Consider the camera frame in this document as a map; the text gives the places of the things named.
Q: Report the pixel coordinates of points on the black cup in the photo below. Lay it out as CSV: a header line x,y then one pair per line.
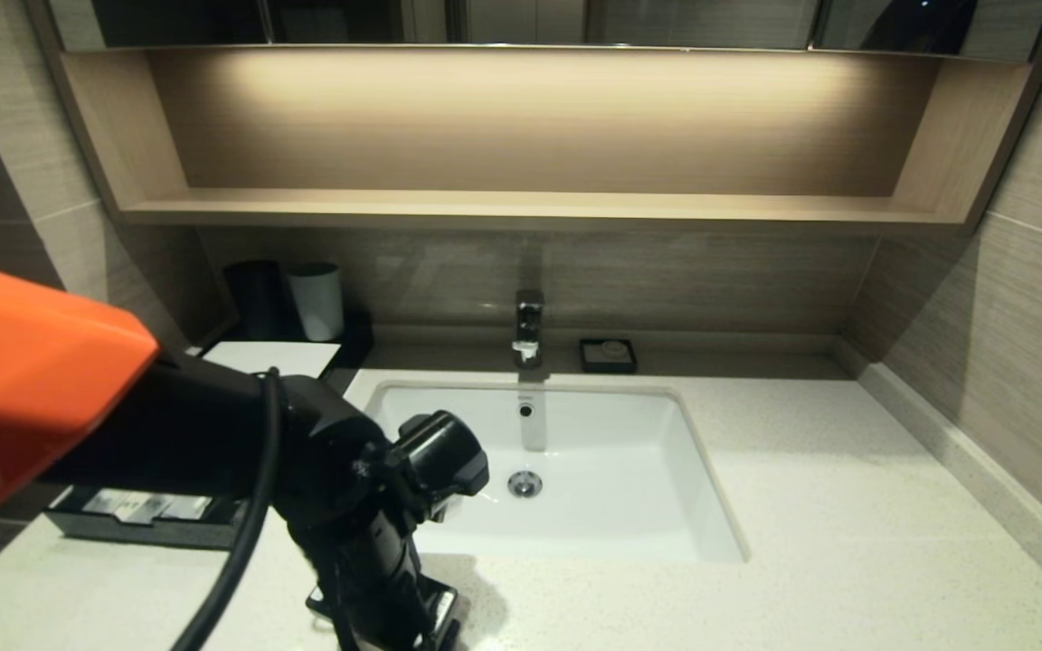
x,y
257,298

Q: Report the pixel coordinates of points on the black soap dish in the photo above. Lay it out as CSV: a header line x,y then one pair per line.
x,y
586,362

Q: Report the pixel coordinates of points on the round beige soap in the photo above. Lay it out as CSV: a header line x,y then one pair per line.
x,y
613,350

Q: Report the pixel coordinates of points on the mirror cabinet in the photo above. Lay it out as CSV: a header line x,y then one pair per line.
x,y
521,20

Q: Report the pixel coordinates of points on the chrome faucet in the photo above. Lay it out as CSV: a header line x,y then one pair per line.
x,y
529,325

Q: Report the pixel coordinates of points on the chrome sink drain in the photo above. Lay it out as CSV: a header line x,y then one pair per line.
x,y
525,485

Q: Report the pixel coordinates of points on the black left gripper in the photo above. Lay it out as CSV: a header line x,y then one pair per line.
x,y
376,542

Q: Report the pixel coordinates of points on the black drawer of box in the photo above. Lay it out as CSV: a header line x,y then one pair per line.
x,y
168,535

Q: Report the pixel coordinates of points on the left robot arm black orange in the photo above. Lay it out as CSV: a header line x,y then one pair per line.
x,y
33,380

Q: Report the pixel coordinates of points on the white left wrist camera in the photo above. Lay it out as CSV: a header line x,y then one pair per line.
x,y
450,506

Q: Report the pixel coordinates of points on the wooden wall shelf niche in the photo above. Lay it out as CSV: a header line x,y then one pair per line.
x,y
521,136

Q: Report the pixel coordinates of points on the white sink basin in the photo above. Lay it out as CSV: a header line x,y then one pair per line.
x,y
593,488

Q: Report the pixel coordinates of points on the white cup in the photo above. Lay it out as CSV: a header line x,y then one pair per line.
x,y
317,303

